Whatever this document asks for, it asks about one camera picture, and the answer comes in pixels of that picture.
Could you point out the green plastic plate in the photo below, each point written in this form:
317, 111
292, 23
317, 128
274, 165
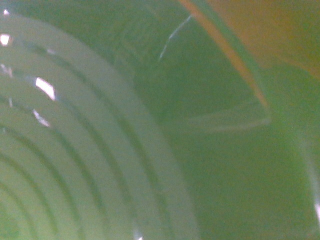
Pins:
159, 119

